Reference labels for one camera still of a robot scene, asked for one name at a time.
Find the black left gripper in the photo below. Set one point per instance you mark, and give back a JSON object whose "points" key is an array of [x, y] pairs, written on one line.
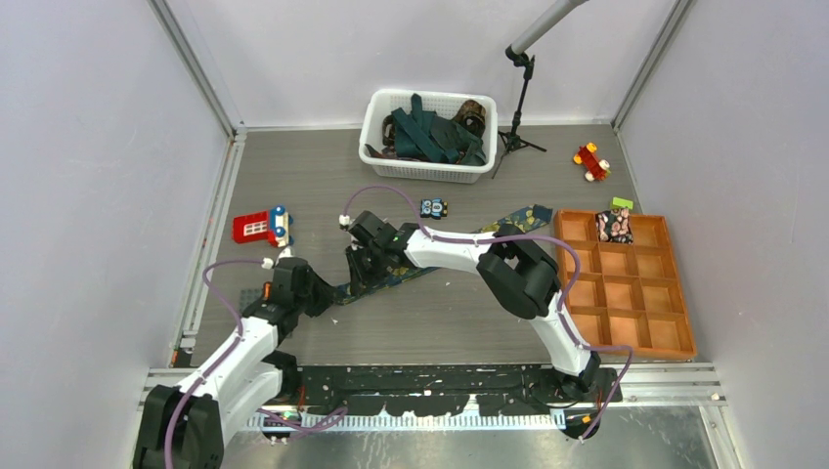
{"points": [[326, 296]]}

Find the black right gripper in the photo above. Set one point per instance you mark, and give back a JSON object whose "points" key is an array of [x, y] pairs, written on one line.
{"points": [[353, 255]]}

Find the blue yellow floral tie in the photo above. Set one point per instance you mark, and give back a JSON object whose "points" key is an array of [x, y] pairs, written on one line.
{"points": [[528, 219]]}

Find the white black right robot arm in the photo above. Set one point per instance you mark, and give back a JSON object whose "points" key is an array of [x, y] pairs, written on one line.
{"points": [[519, 273]]}

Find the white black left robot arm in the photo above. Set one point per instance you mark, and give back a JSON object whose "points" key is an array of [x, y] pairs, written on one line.
{"points": [[188, 425]]}

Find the orange grey toy block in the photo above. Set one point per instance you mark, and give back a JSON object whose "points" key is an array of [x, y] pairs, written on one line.
{"points": [[256, 294]]}

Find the red toy house block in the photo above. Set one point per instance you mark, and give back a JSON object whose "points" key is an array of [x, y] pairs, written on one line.
{"points": [[272, 225]]}

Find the blue owl toy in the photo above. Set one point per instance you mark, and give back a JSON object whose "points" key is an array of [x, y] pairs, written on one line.
{"points": [[434, 208]]}

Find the dark floral tie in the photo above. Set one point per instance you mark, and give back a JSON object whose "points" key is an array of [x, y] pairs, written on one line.
{"points": [[384, 153]]}

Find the dark green tie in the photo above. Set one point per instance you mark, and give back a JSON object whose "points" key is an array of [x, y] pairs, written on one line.
{"points": [[422, 135]]}

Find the white plastic basket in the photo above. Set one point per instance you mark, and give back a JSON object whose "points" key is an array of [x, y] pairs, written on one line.
{"points": [[446, 105]]}

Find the brown patterned rolled tie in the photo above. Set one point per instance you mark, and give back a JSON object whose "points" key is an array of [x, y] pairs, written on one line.
{"points": [[471, 116]]}

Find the black tripod stand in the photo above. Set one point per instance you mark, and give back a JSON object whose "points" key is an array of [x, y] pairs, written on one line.
{"points": [[511, 140]]}

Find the red toy car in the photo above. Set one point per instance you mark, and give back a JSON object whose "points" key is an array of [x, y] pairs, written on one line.
{"points": [[596, 169]]}

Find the green toy block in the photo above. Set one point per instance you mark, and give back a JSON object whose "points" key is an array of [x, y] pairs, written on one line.
{"points": [[619, 203]]}

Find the orange wooden compartment tray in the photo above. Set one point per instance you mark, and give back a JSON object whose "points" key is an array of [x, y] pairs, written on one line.
{"points": [[628, 294]]}

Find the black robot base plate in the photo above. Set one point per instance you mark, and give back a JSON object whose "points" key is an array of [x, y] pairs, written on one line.
{"points": [[441, 390]]}

